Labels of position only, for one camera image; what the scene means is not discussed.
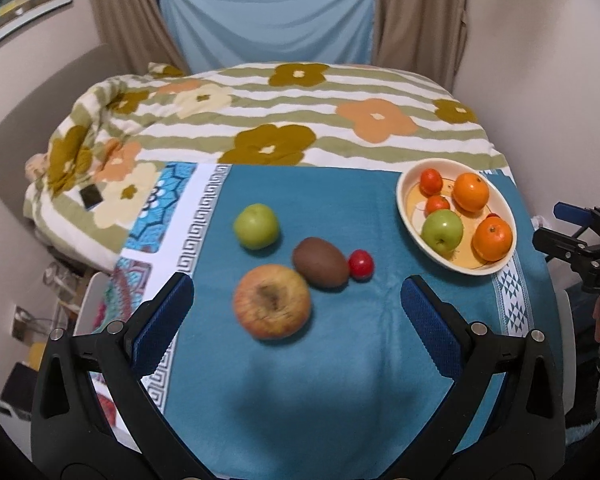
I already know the large orange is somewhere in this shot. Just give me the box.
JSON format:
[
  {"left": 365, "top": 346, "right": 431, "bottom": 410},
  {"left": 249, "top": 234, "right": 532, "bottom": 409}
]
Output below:
[{"left": 471, "top": 218, "right": 514, "bottom": 262}]

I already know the small black square object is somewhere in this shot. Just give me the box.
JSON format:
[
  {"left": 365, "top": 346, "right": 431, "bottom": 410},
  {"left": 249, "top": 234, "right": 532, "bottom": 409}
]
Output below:
[{"left": 80, "top": 184, "right": 104, "bottom": 211}]

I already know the beige curtain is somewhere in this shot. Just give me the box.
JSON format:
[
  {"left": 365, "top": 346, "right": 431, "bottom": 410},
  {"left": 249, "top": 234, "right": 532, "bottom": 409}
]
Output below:
[
  {"left": 372, "top": 0, "right": 468, "bottom": 90},
  {"left": 90, "top": 0, "right": 189, "bottom": 74}
]

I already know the small mandarin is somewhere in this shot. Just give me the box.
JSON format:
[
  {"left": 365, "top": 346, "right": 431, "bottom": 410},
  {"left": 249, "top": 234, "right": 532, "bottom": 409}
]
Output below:
[
  {"left": 419, "top": 168, "right": 443, "bottom": 196},
  {"left": 425, "top": 195, "right": 451, "bottom": 217}
]

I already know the brown kiwi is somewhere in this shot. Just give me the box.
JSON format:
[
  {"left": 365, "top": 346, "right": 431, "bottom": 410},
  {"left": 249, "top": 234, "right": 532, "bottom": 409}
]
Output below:
[{"left": 291, "top": 237, "right": 349, "bottom": 289}]

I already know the grey upholstered headboard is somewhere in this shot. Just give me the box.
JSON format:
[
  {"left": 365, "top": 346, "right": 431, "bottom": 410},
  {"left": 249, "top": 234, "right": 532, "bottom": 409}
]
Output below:
[{"left": 0, "top": 44, "right": 122, "bottom": 229}]

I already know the cream bowl with cartoon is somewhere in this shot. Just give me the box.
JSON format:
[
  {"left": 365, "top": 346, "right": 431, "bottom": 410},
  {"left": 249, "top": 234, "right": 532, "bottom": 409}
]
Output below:
[{"left": 396, "top": 158, "right": 517, "bottom": 276}]

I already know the green apple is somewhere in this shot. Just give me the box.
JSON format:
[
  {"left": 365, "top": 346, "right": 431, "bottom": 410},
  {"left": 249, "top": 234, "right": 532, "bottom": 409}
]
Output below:
[
  {"left": 233, "top": 203, "right": 280, "bottom": 250},
  {"left": 420, "top": 209, "right": 464, "bottom": 257}
]

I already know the beige curtain left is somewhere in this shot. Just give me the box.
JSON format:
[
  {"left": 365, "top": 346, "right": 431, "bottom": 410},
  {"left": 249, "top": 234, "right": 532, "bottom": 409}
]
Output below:
[{"left": 90, "top": 0, "right": 189, "bottom": 74}]

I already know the red cherry tomato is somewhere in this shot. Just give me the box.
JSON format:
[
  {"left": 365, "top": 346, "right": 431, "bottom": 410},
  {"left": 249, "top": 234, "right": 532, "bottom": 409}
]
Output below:
[{"left": 348, "top": 249, "right": 375, "bottom": 282}]

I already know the floral striped blanket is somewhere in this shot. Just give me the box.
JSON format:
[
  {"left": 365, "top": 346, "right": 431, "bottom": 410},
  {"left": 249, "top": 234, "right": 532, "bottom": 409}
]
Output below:
[{"left": 23, "top": 63, "right": 507, "bottom": 271}]

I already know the light blue hanging sheet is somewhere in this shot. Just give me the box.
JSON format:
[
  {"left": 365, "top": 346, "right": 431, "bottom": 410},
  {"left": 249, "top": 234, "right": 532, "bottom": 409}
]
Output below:
[{"left": 159, "top": 0, "right": 375, "bottom": 73}]

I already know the white patterned tray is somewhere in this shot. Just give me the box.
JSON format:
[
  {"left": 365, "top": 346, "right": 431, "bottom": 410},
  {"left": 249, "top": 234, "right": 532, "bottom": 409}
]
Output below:
[{"left": 93, "top": 162, "right": 245, "bottom": 463}]

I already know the medium orange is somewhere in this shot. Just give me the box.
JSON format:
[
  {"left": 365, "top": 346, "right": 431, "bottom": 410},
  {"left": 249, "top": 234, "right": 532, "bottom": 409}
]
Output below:
[{"left": 452, "top": 172, "right": 490, "bottom": 214}]

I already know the teal blue cloth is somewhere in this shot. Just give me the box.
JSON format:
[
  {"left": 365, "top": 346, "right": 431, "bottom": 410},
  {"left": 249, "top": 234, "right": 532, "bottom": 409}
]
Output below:
[{"left": 198, "top": 166, "right": 562, "bottom": 479}]

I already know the large yellow-red apple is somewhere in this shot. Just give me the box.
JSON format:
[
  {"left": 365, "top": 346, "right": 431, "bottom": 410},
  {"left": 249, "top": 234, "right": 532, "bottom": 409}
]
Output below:
[{"left": 233, "top": 263, "right": 312, "bottom": 340}]

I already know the beige curtain right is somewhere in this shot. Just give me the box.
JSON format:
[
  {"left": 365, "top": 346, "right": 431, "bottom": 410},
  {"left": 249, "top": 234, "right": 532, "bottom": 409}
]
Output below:
[{"left": 372, "top": 0, "right": 468, "bottom": 90}]

